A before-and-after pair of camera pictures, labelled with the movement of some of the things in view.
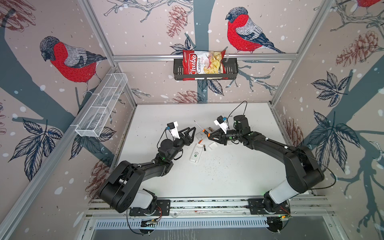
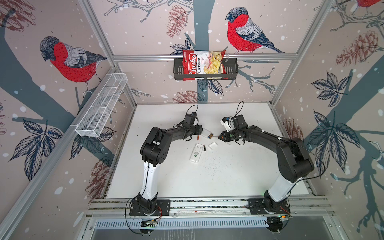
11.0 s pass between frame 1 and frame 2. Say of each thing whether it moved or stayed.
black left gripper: moved
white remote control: stayed
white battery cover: stayed
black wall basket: stayed
